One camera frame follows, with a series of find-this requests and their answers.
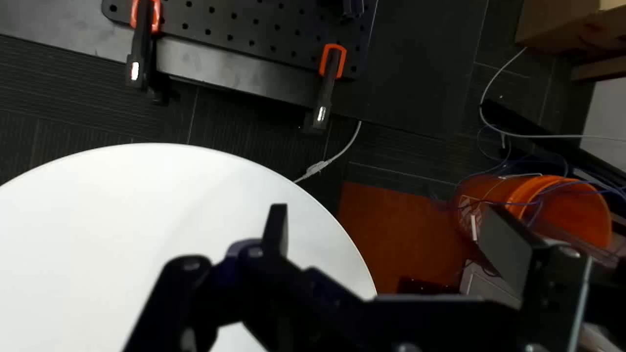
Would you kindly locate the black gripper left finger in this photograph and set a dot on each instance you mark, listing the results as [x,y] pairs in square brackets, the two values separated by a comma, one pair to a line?
[275,227]

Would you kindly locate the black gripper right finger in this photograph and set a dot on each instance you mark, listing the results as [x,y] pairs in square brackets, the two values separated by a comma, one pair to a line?
[510,246]

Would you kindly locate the orange bucket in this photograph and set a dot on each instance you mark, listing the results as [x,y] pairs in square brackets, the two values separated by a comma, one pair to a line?
[561,207]

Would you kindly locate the orange and black clamp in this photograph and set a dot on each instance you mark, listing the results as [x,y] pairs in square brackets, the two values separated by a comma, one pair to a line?
[140,58]
[324,103]

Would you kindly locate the black perforated breadboard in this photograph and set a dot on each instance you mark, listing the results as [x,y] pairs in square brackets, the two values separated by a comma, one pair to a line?
[261,25]

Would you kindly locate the wooden box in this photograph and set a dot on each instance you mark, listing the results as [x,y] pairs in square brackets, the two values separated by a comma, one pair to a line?
[569,25]

